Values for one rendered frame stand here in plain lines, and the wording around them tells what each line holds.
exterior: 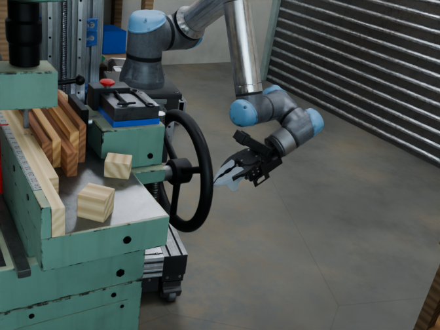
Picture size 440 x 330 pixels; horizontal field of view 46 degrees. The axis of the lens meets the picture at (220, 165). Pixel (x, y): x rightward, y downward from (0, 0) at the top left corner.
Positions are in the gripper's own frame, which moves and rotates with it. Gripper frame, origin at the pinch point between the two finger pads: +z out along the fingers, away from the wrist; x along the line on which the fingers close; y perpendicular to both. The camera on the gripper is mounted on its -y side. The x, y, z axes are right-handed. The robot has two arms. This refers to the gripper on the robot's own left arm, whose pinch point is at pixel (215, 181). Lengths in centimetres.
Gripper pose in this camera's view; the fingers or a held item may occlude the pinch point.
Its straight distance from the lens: 138.6
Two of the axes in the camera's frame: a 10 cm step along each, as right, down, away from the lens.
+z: -8.1, 5.4, -2.3
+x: -5.1, -4.4, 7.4
